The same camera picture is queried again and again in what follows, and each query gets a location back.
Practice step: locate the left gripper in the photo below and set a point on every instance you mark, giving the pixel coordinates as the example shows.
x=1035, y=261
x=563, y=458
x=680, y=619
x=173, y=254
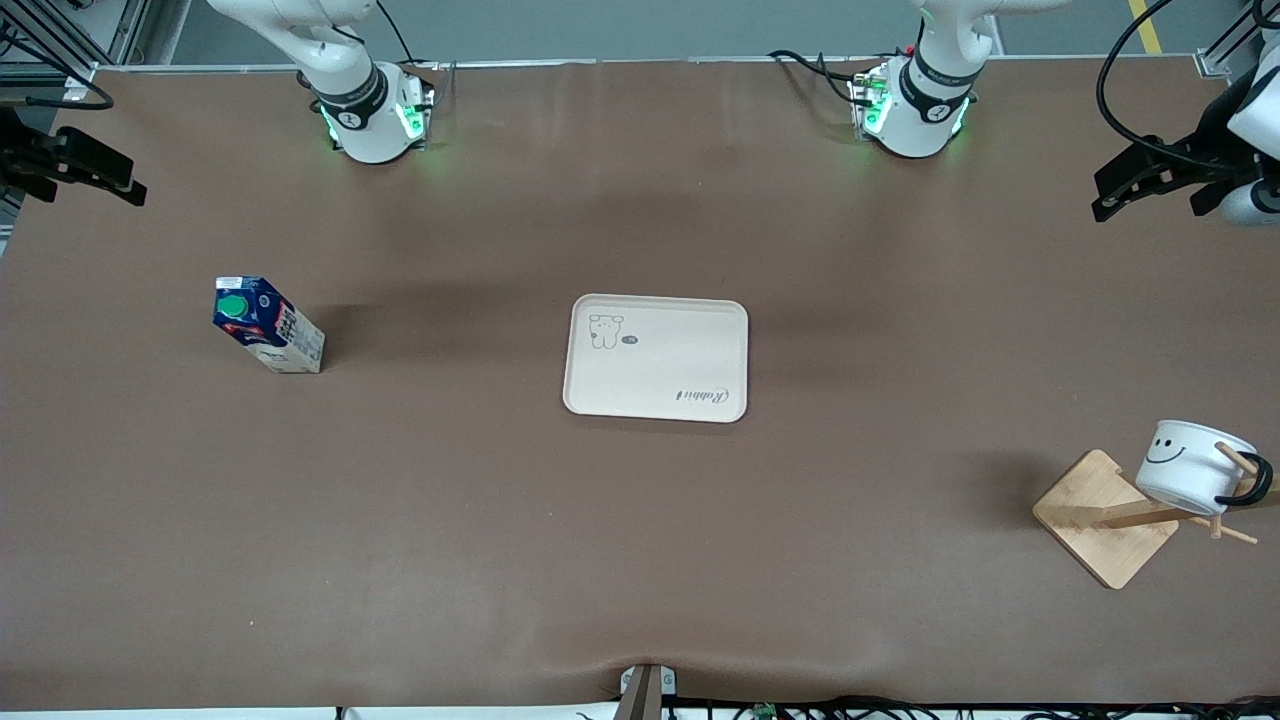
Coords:
x=1197, y=160

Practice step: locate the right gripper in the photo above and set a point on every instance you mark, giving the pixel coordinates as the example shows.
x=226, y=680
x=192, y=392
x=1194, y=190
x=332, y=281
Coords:
x=22, y=158

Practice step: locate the blue milk carton green cap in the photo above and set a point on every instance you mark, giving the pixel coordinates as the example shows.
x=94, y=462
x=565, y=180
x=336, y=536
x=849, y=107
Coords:
x=262, y=318

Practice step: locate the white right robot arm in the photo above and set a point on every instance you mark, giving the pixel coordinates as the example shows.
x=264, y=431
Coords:
x=350, y=60

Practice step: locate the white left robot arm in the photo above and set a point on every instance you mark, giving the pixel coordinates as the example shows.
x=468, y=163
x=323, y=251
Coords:
x=930, y=60

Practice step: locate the cream rabbit print tray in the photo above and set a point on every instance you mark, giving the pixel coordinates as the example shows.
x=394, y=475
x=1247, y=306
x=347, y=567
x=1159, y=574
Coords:
x=655, y=375

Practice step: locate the wooden mug tree stand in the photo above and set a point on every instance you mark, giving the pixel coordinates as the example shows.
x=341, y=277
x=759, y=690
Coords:
x=1100, y=535

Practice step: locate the brown table cover mat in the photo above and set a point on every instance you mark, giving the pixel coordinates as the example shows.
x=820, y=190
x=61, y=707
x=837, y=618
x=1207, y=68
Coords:
x=640, y=560

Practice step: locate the aluminium frame corner post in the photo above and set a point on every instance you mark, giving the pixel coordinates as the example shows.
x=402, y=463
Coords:
x=1225, y=55

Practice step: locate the aluminium frame with black struts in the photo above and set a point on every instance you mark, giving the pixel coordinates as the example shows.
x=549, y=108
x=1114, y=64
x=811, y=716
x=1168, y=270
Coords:
x=60, y=35

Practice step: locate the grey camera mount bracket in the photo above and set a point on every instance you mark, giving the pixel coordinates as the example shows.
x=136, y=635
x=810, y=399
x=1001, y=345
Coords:
x=648, y=692

